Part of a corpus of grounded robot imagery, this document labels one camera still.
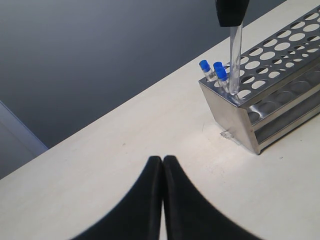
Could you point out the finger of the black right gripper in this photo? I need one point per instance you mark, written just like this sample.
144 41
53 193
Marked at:
231 13

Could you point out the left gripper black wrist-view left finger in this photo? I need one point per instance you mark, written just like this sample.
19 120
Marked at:
138 215

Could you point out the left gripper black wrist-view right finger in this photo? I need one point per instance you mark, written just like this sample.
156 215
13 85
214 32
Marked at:
189 215

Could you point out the stainless steel test tube rack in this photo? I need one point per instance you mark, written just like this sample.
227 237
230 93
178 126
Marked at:
279 86

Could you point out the small clear plastic scrap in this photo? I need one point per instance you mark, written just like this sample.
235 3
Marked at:
227 135

